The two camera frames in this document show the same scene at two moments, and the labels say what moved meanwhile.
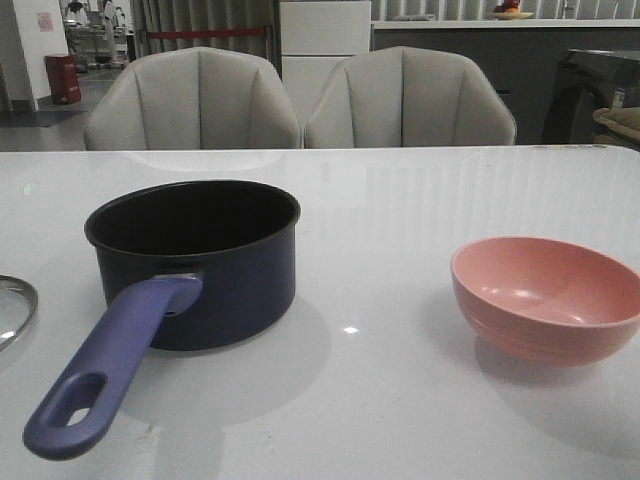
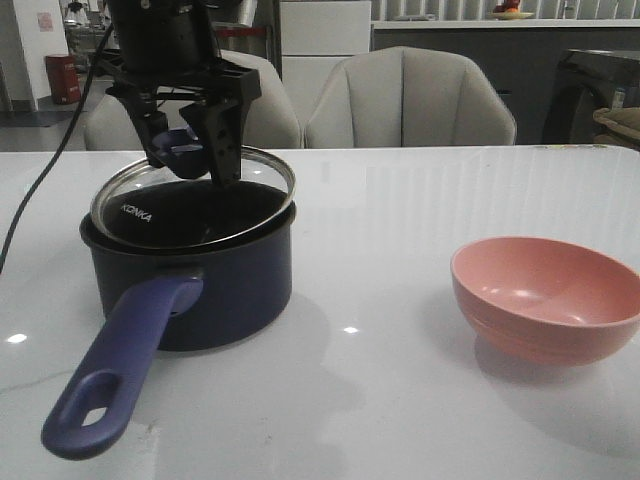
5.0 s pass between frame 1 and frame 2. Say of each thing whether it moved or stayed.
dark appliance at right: stayed
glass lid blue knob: moved
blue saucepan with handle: moved
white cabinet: stayed
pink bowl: stayed
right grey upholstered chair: stayed
